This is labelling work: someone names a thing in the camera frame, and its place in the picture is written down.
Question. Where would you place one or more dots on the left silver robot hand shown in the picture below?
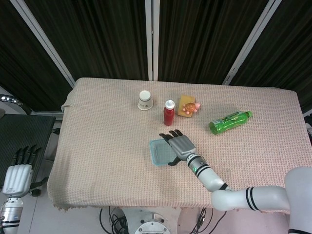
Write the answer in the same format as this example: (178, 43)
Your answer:
(17, 179)

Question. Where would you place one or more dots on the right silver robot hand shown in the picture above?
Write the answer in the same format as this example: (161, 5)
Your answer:
(182, 146)

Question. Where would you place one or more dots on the teal container lid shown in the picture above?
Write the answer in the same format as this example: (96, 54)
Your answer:
(161, 152)

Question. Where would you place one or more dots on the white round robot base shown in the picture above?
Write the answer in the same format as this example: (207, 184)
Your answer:
(151, 221)

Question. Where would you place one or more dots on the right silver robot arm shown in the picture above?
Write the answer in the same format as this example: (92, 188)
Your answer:
(243, 197)

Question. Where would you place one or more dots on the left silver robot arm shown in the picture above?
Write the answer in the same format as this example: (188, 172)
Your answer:
(11, 214)

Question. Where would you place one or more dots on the red bottle white cap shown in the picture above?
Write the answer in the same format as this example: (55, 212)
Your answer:
(169, 115)

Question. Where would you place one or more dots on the orange pink turtle toy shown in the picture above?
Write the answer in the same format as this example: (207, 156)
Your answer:
(190, 107)

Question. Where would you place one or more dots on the black mesh chair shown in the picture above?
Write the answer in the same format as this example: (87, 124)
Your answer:
(22, 134)

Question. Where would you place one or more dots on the yellow sponge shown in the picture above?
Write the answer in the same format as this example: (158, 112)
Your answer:
(185, 98)

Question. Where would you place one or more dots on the green plastic drink bottle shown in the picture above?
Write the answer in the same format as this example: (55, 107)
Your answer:
(229, 122)

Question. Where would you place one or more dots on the white paper cup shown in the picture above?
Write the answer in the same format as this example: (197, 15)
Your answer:
(145, 101)

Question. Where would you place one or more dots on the pink waffle tablecloth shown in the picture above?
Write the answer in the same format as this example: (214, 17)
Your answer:
(109, 146)

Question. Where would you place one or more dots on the chrome metal fixture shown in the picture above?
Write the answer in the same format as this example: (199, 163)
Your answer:
(9, 98)

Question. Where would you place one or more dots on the dark pleated curtain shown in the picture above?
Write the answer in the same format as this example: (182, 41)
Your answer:
(97, 36)

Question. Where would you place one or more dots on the white frame post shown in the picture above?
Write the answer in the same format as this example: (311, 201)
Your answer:
(152, 36)
(44, 39)
(251, 41)

